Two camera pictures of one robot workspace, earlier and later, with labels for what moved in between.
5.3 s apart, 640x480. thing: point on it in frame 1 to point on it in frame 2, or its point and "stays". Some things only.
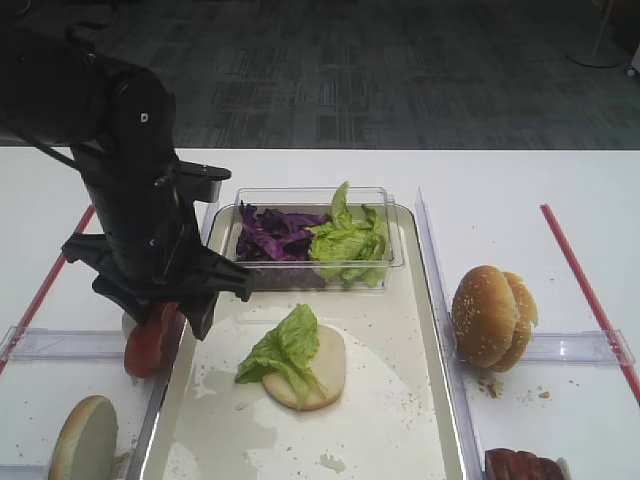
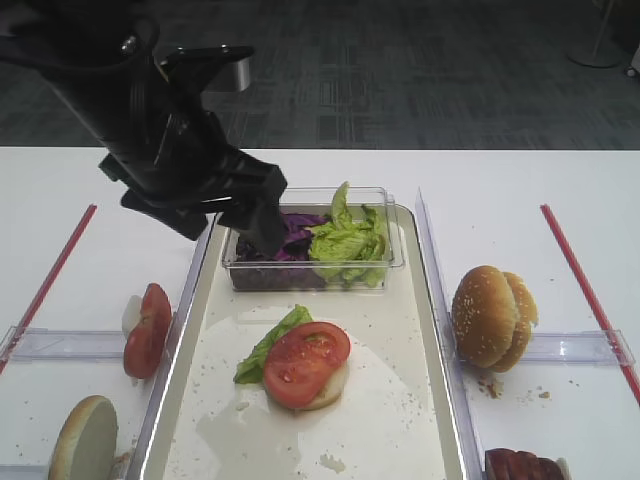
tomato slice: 173,323 to 302,359
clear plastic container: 316,238 stays
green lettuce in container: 349,250 stays
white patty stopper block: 565,467 stays
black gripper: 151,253 to 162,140
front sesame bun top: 484,316 stays
